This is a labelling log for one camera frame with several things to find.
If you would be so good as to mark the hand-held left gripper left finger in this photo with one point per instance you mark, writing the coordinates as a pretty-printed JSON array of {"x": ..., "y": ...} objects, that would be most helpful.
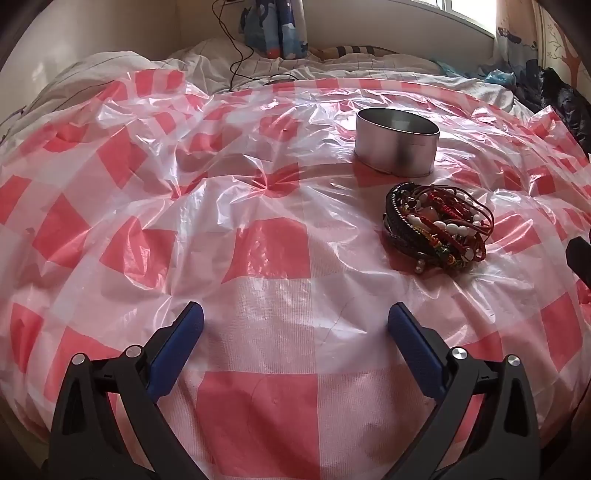
[{"x": 178, "y": 341}]

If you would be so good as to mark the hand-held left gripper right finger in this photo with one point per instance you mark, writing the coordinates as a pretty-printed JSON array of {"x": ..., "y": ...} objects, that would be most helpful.
[{"x": 415, "y": 346}]

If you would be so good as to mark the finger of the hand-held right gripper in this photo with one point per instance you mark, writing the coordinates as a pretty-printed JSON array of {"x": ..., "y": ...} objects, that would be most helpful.
[{"x": 581, "y": 256}]

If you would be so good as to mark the round metal tin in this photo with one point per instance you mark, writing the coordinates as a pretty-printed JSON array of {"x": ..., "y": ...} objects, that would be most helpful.
[{"x": 392, "y": 150}]

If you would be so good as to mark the red white checked plastic sheet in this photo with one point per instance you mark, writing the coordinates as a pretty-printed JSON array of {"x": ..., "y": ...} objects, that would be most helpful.
[{"x": 277, "y": 258}]

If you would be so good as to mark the dark jacket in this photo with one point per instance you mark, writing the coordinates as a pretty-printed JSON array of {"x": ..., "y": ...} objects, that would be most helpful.
[{"x": 561, "y": 99}]

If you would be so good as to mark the blue plastic bag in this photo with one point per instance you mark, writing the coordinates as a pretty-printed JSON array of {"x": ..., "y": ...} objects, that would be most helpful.
[{"x": 499, "y": 77}]

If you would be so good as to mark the wardrobe door with tree print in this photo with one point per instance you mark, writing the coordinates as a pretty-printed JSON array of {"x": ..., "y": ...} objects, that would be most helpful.
[{"x": 565, "y": 41}]

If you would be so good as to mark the pale printed curtain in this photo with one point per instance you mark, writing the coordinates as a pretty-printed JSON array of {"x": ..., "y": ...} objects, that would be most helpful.
[{"x": 515, "y": 32}]

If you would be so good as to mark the dark flat round device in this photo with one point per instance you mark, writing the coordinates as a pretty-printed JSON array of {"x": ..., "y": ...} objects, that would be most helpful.
[{"x": 282, "y": 79}]

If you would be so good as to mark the white duvet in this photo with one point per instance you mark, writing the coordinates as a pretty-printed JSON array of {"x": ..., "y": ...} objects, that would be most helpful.
[{"x": 106, "y": 64}]

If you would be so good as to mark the striped pillow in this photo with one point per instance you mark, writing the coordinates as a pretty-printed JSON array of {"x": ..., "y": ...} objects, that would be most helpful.
[{"x": 355, "y": 51}]

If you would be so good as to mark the blue printed curtain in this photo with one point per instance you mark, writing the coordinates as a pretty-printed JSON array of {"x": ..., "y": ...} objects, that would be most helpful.
[{"x": 277, "y": 27}]

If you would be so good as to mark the white window frame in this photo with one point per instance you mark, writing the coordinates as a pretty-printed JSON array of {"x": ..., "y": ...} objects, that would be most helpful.
[{"x": 466, "y": 14}]

